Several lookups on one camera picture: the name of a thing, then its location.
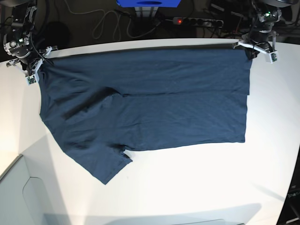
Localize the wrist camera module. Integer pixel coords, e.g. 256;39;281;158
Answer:
266;51;278;64
25;75;39;85

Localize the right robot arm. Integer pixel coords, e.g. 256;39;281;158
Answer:
0;0;58;84

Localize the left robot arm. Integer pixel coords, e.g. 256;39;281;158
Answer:
233;0;298;64

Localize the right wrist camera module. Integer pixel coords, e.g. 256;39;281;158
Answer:
25;75;39;85

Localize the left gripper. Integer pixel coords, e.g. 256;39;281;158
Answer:
232;22;277;60

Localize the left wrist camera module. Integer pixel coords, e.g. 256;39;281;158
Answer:
266;51;278;64

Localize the dark blue T-shirt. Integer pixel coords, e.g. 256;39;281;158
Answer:
38;49;252;184

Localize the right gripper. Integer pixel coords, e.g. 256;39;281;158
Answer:
3;35;58;77

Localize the blue box on stand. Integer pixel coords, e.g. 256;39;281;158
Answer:
116;0;181;8

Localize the grey looped floor cable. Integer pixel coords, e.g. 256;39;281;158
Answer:
92;9;162;40

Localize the white power strip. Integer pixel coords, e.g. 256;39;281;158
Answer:
172;17;224;28

